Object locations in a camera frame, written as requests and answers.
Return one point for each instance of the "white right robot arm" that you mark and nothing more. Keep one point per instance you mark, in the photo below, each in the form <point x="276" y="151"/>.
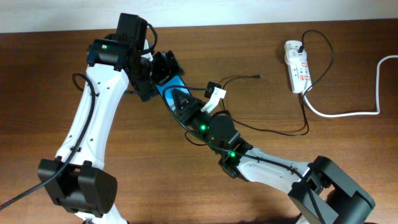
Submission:
<point x="321" y="190"/>

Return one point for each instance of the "white charger adapter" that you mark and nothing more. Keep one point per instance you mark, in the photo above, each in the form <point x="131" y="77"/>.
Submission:
<point x="293" y="56"/>

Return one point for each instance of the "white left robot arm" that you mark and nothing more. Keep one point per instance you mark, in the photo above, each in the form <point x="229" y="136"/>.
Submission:
<point x="75" y="179"/>

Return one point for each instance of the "white power strip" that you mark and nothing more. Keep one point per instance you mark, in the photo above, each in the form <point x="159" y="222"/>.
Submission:
<point x="299" y="74"/>

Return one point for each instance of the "blue smartphone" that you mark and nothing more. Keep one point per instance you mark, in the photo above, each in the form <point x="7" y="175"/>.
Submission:
<point x="176" y="80"/>

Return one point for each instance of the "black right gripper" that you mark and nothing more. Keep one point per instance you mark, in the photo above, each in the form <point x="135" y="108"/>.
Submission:
<point x="189" y="113"/>

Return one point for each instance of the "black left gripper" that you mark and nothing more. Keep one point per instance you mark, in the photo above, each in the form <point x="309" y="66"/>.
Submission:
<point x="169" y="68"/>

